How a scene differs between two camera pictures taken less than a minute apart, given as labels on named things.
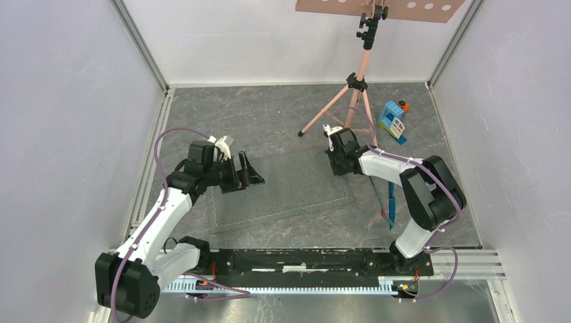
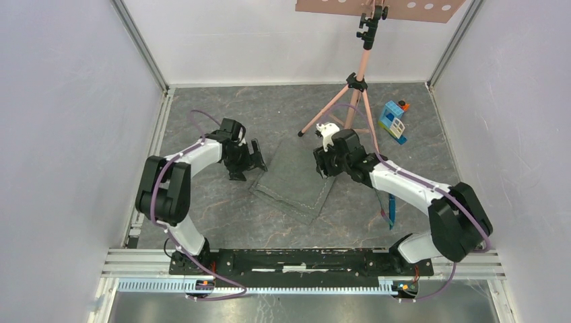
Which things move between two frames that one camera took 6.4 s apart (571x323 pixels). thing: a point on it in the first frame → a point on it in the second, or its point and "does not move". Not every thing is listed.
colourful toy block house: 390,119 does not move
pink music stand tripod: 374,11 does not move
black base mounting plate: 311,268 does not move
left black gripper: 240,179 → 252,161
